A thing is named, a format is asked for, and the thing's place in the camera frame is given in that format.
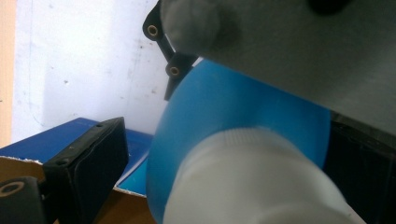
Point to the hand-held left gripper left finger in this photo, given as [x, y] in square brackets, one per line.
[90, 161]

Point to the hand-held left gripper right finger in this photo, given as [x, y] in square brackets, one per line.
[367, 174]

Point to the blue cardboard box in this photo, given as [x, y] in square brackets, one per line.
[40, 146]

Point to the blue bottle with white cap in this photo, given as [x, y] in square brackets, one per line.
[233, 124]

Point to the white paper sheet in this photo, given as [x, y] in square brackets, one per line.
[93, 62]

